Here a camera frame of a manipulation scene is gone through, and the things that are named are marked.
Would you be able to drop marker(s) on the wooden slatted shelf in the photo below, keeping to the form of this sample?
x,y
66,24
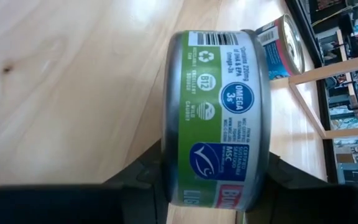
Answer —
x,y
337,69

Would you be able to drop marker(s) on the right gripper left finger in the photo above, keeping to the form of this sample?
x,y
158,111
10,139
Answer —
x,y
73,205

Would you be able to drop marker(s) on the blue Wild Planet seafood can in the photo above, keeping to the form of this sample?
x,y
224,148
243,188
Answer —
x,y
275,56

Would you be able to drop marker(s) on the green Bumble Bee tuna can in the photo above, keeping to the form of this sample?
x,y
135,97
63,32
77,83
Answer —
x,y
204,124

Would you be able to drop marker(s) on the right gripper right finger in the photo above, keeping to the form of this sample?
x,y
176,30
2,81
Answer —
x,y
315,205

